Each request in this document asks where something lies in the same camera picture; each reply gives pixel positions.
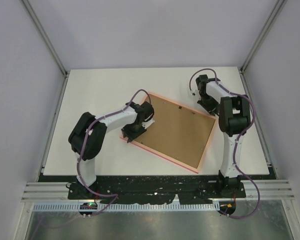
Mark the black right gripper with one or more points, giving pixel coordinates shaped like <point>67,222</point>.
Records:
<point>215,105</point>

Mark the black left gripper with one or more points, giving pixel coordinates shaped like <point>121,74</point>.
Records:
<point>126,132</point>

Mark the pink picture frame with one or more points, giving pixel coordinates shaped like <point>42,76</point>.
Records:
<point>150,147</point>

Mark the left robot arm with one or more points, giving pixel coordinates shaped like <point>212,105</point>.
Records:
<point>87,137</point>

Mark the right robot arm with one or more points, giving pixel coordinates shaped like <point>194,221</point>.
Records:
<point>234,119</point>

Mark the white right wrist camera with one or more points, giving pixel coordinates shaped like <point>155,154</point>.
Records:
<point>194,92</point>

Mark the brown frame backing board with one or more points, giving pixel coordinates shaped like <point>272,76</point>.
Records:
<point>175,132</point>

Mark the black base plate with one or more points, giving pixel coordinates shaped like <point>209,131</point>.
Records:
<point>156,189</point>

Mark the slotted cable duct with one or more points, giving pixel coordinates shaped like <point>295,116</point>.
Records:
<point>91,207</point>

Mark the right aluminium frame post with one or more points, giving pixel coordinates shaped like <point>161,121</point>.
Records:
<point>267,26</point>

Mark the aluminium frame post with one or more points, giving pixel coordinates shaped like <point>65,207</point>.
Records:
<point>267,26</point>
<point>44,36</point>

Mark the left aluminium frame post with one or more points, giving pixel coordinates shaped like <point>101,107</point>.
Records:
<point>44,36</point>

